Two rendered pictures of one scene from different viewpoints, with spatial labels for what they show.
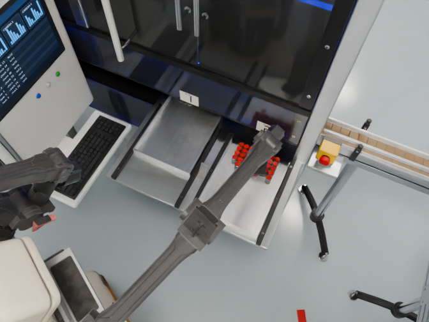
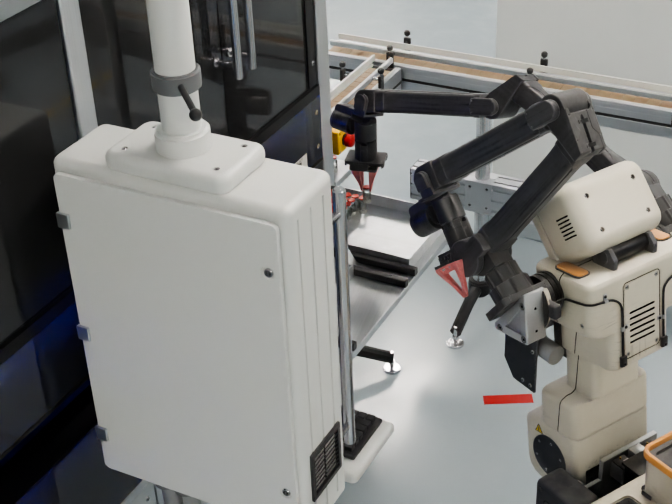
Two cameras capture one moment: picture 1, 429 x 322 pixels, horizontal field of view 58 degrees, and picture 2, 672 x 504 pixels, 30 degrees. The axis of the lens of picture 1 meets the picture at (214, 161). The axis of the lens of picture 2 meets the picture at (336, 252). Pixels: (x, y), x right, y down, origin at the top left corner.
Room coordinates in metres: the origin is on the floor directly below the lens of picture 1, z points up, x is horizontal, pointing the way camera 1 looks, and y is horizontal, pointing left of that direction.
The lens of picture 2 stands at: (0.48, 2.70, 2.59)
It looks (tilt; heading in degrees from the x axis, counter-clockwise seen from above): 32 degrees down; 276
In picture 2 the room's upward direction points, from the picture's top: 3 degrees counter-clockwise
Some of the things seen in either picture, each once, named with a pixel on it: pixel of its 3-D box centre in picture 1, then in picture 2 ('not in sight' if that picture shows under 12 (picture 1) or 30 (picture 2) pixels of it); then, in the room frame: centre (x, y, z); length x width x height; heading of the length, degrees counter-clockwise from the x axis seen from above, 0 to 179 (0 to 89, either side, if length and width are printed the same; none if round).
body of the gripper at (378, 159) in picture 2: (258, 158); (366, 150); (0.67, -0.15, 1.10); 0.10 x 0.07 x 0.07; 171
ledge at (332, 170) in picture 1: (326, 159); (324, 170); (0.81, -0.47, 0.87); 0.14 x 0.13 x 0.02; 157
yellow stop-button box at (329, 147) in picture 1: (328, 150); (333, 136); (0.78, -0.44, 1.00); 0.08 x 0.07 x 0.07; 157
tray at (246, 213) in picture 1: (243, 185); (371, 226); (0.66, -0.12, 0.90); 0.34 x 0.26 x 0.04; 156
